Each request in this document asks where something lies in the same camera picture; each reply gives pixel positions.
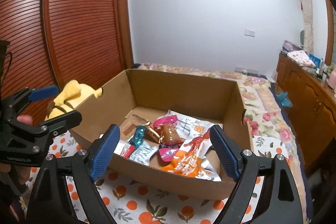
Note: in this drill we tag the yellow plush toy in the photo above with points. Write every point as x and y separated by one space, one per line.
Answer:
72 95

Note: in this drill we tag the brown louvred wardrobe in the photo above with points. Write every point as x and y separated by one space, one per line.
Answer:
54 41

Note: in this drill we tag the floral quilt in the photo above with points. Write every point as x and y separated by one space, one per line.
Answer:
265 117

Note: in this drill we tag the brown cardboard box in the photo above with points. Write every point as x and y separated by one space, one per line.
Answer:
153 94

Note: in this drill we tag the orange-print white bedsheet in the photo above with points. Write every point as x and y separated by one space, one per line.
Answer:
133 202

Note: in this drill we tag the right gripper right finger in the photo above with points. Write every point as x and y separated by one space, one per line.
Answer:
228 152

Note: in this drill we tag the white wall switch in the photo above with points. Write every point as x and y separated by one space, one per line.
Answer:
249 33

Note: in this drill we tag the white printed snack bag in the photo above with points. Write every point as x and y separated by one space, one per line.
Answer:
193 124

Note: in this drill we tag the teal cloth on floor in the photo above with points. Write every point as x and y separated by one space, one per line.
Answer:
284 99

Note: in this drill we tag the brown foil candy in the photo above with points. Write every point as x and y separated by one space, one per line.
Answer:
153 134

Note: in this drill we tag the person's left hand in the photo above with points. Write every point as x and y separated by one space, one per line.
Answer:
23 172

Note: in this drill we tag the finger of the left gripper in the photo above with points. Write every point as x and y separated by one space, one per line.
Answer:
43 93
60 124

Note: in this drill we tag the white red snack packet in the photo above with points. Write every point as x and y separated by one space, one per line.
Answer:
141 155

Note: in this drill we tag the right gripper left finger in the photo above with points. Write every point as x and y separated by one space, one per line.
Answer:
101 152

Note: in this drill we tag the pink squid snack packet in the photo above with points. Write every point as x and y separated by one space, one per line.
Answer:
169 140

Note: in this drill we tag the folded floral cloth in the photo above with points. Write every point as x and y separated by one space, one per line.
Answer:
301 58

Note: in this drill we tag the wooden sideboard cabinet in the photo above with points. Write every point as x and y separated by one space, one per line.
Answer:
313 112

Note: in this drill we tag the orange white snack bag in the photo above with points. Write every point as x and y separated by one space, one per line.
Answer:
190 160

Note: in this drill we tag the teal foil candy packet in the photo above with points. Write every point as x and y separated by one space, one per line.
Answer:
138 136

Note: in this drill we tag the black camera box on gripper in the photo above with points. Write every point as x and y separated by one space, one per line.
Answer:
4 54

